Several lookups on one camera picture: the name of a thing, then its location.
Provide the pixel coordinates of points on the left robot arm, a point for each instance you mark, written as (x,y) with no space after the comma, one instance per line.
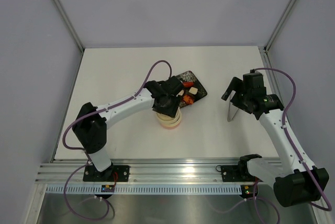
(92,122)

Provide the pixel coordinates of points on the black mounting plate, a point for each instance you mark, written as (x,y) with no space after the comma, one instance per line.
(120,173)
(232,173)

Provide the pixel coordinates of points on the toy red sausage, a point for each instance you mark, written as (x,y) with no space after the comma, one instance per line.
(188,84)

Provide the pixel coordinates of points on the black patterned square plate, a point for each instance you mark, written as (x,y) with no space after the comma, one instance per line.
(189,76)

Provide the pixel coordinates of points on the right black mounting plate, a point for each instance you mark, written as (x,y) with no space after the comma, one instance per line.
(232,173)

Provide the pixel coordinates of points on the aluminium frame post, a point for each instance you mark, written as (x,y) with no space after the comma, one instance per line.
(68,24)
(280,24)

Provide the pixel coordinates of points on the pink and cream lunch bowl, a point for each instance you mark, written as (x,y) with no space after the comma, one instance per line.
(170,124)

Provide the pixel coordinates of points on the toy cheese cube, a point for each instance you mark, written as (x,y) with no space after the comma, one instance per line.
(191,90)

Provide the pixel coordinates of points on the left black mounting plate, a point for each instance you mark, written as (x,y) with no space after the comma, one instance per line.
(120,173)

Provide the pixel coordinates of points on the left aluminium frame post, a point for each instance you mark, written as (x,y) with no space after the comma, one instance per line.
(68,24)

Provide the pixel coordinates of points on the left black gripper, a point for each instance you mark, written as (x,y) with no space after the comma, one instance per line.
(171,111)

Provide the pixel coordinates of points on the aluminium rail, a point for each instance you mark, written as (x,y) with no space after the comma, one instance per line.
(145,171)

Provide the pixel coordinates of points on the metal tongs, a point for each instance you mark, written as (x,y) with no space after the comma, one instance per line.
(232,112)

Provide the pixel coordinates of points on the toy orange chicken wing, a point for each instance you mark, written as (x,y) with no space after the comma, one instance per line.
(188,100)

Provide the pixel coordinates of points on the white slotted cable duct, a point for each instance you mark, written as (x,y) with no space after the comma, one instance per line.
(146,189)

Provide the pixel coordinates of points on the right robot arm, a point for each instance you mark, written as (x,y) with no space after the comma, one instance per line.
(298,180)

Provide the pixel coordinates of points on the right aluminium frame post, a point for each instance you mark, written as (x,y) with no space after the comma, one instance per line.
(280,24)

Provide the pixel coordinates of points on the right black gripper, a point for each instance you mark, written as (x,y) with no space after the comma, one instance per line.
(236,85)

